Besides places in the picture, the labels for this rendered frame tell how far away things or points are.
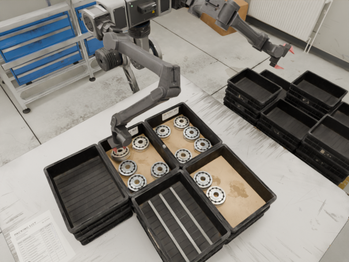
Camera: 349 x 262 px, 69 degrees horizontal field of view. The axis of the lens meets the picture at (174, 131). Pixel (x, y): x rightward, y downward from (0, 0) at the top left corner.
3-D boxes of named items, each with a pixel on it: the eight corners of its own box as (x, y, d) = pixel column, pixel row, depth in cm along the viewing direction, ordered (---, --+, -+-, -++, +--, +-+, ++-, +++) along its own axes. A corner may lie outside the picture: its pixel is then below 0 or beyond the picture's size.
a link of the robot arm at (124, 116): (178, 81, 104) (159, 83, 97) (183, 94, 104) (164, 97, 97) (123, 114, 135) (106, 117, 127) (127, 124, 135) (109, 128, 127)
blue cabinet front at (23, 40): (19, 85, 264) (-11, 35, 221) (82, 58, 295) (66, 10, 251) (20, 87, 263) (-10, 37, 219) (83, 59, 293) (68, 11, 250)
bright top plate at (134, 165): (116, 164, 143) (116, 163, 143) (133, 157, 146) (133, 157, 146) (122, 178, 138) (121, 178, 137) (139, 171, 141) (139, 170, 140)
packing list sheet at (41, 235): (5, 235, 133) (5, 235, 133) (48, 207, 143) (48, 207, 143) (30, 291, 118) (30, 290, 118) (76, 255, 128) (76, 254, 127)
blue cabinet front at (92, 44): (88, 55, 298) (74, 7, 255) (138, 34, 329) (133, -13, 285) (89, 56, 297) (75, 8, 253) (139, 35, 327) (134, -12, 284)
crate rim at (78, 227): (43, 170, 135) (42, 168, 133) (97, 144, 145) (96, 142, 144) (70, 235, 114) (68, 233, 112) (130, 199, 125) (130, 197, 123)
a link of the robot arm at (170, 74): (189, 67, 99) (172, 68, 92) (180, 99, 106) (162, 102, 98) (122, 31, 122) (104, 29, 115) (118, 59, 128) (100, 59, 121)
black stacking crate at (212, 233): (133, 208, 132) (130, 198, 123) (179, 179, 143) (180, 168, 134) (176, 280, 112) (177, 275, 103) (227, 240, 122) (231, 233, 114)
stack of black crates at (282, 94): (243, 96, 283) (248, 80, 265) (259, 84, 296) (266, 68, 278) (274, 116, 264) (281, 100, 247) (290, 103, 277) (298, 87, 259)
